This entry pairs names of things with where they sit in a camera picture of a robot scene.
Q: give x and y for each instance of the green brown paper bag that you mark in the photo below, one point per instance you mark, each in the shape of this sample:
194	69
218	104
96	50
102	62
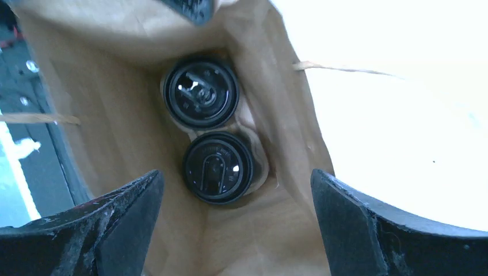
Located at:
104	63

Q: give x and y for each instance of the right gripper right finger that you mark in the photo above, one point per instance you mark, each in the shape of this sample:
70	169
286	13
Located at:
365	236

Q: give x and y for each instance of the black coffee cup lid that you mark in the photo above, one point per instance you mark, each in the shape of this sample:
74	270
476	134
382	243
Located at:
218	167

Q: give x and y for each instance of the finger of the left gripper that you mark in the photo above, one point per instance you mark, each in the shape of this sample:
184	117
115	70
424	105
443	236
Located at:
198	12

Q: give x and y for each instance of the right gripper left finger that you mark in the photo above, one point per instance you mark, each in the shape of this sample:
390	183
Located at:
109	235

